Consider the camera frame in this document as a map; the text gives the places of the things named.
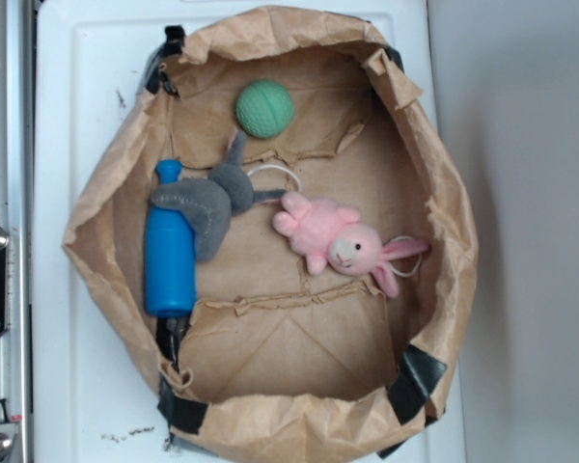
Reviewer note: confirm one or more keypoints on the green textured rubber ball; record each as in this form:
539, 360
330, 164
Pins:
264, 109

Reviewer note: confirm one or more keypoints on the pink plush bunny toy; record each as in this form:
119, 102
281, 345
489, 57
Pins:
327, 233

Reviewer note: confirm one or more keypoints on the grey plush mouse toy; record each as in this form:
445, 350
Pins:
209, 203

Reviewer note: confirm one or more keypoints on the blue plastic toy bottle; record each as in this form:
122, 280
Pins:
169, 264

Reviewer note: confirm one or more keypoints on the aluminium frame rail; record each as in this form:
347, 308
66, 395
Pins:
17, 58

